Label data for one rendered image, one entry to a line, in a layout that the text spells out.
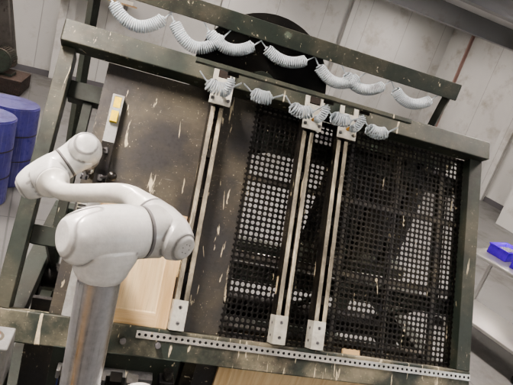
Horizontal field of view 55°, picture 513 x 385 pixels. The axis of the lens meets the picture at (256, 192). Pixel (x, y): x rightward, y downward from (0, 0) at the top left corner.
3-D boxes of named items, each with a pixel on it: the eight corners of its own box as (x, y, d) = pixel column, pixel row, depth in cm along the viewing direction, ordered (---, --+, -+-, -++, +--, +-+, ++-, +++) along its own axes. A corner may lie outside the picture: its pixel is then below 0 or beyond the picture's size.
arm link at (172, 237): (175, 194, 133) (130, 193, 124) (211, 225, 121) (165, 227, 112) (164, 236, 137) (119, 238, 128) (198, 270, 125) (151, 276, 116)
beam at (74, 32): (61, 49, 213) (59, 39, 204) (66, 28, 215) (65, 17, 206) (475, 163, 273) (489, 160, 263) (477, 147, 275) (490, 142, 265)
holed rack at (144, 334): (135, 337, 199) (135, 338, 199) (137, 329, 200) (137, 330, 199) (469, 380, 243) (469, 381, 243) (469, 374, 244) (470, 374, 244)
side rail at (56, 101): (-3, 304, 196) (-9, 305, 185) (62, 55, 219) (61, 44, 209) (13, 306, 197) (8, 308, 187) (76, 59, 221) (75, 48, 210)
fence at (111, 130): (61, 314, 197) (60, 315, 193) (113, 96, 217) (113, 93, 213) (74, 316, 198) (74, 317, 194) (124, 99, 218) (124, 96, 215)
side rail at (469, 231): (441, 365, 253) (456, 370, 242) (456, 163, 276) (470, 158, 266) (454, 367, 255) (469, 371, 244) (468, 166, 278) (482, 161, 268)
